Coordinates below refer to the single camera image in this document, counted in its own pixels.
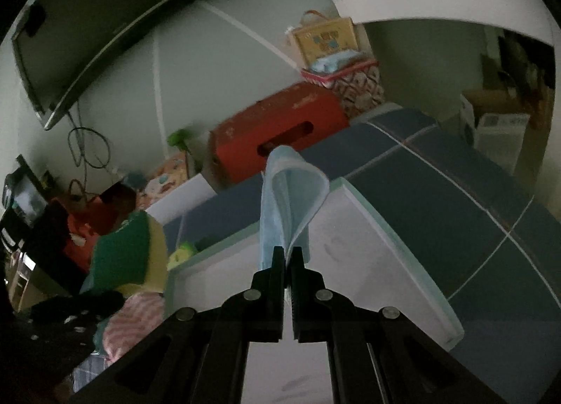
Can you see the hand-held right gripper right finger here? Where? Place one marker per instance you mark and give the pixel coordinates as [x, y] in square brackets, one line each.
[302, 303]

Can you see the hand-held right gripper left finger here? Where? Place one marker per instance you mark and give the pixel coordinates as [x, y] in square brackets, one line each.
[274, 299]

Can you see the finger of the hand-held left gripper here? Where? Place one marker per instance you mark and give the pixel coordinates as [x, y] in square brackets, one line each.
[79, 305]

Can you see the pink striped fluffy cloth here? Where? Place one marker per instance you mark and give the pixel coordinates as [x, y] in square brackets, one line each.
[131, 325]

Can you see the white storage box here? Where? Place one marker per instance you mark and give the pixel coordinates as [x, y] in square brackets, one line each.
[350, 255]

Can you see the blue face mask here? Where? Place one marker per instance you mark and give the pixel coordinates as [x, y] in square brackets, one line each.
[274, 202]

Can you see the black cabinet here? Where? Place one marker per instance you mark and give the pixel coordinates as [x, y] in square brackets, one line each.
[39, 255]

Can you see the red felt bag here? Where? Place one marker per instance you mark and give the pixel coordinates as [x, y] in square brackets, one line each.
[94, 224]

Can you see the small yellow green pack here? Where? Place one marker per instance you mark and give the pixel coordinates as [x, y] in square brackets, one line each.
[182, 253]

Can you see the small black monitor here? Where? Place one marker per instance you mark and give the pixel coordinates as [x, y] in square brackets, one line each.
[26, 200]

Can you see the white board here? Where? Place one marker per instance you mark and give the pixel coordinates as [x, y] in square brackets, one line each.
[184, 200]

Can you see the colourful toy box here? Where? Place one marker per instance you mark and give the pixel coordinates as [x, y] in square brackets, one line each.
[168, 178]

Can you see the blue plaid bedsheet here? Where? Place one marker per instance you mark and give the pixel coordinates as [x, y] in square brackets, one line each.
[438, 211]

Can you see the red cardboard box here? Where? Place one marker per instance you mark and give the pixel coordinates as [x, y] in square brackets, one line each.
[263, 123]

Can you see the patterned basket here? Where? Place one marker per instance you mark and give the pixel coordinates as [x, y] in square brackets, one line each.
[359, 88]

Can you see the light blue packet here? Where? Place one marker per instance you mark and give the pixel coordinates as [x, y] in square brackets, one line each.
[335, 61]

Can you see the white cardboard box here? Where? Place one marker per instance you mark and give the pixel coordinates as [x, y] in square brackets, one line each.
[495, 132]

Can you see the yellow paper bag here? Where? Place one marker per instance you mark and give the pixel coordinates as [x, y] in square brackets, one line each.
[324, 40]

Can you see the black wall television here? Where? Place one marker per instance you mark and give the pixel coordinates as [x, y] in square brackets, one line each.
[109, 14]

